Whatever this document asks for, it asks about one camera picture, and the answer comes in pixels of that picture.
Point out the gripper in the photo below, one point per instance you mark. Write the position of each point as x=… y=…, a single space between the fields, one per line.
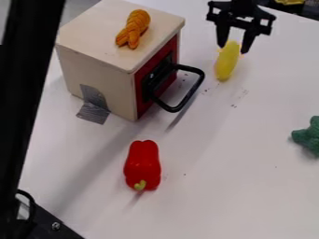
x=243 y=15

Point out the yellow toy corn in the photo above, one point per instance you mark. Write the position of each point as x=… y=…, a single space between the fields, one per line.
x=227 y=62

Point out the yellow toy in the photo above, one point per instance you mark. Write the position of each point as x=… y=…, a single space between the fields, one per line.
x=290 y=1

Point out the orange toy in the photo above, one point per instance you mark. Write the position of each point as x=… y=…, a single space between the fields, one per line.
x=133 y=28

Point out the green toy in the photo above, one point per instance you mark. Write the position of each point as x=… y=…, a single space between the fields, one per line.
x=308 y=135

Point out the wooden cabinet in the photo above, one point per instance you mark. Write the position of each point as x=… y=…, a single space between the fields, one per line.
x=99 y=59

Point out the grey tape strip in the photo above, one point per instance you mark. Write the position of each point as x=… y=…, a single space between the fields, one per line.
x=94 y=104

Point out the red toy pepper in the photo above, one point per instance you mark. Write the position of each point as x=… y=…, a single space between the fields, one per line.
x=142 y=165

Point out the black stand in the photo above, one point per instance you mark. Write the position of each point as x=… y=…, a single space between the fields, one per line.
x=20 y=109

